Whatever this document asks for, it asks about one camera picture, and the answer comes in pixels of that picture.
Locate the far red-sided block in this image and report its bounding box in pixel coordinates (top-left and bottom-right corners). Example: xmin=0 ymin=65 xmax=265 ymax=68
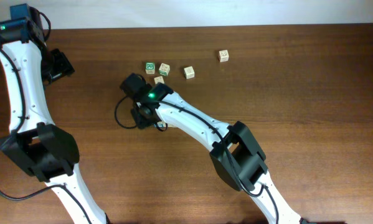
xmin=219 ymin=50 xmax=229 ymax=62

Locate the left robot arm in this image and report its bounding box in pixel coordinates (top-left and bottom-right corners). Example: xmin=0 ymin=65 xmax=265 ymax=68
xmin=0 ymin=4 xmax=110 ymax=223

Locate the blue-sided leaf block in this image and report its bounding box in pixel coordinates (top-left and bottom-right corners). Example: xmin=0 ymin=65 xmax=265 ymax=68
xmin=156 ymin=121 xmax=168 ymax=129

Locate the number 6 wooden block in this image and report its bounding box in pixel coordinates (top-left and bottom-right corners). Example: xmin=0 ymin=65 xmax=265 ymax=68
xmin=184 ymin=66 xmax=195 ymax=79

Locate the green R block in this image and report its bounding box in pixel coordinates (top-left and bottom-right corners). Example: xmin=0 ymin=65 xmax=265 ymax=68
xmin=145 ymin=62 xmax=156 ymax=74

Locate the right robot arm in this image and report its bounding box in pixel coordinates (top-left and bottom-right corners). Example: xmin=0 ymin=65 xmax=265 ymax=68
xmin=120 ymin=73 xmax=307 ymax=223

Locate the green animal picture block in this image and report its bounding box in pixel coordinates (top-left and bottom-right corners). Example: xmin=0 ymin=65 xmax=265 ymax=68
xmin=158 ymin=63 xmax=171 ymax=76

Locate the green-sided horse block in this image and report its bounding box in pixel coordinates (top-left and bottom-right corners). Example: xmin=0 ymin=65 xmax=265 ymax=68
xmin=154 ymin=76 xmax=164 ymax=85

